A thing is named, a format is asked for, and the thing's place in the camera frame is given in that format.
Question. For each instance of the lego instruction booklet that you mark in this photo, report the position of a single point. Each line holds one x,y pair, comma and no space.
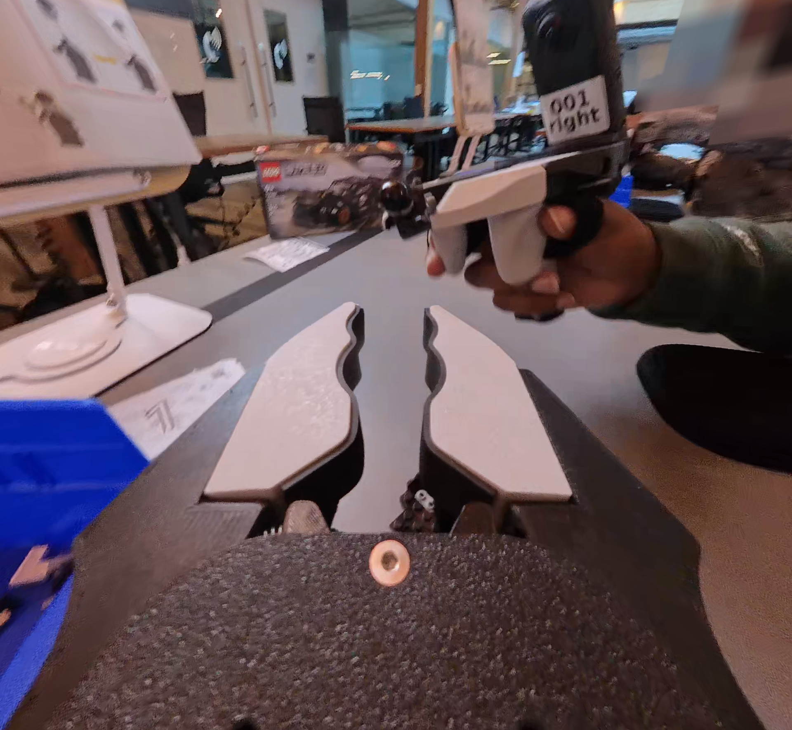
87,74

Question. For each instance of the small black lego wheel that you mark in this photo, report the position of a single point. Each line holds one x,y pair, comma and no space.
396,198

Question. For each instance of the lego set cardboard box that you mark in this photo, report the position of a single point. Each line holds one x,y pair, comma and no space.
322,185

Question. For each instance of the black office chair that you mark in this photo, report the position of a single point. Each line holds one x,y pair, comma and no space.
192,111

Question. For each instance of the heap of loose lego parts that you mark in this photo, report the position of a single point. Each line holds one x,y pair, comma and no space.
37,569

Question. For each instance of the open booklet on stand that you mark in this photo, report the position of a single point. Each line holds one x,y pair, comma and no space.
468,37

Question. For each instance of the white printed paper bag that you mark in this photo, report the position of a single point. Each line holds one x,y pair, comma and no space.
186,402

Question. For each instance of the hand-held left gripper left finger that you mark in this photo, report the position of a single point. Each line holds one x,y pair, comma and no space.
279,427

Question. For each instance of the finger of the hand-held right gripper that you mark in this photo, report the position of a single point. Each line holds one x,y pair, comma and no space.
489,174

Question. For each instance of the black lego car chassis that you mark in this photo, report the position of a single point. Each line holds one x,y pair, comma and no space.
417,510

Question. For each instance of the small white printed sheet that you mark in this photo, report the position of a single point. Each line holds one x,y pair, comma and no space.
287,253

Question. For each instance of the white book stand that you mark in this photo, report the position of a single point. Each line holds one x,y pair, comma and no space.
136,322

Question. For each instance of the framed wall picture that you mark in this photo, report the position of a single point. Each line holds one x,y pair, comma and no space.
213,43
279,49

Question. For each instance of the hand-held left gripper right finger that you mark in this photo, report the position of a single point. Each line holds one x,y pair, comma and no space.
495,427

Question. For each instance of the person's right hand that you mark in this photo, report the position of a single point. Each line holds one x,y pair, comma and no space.
613,260

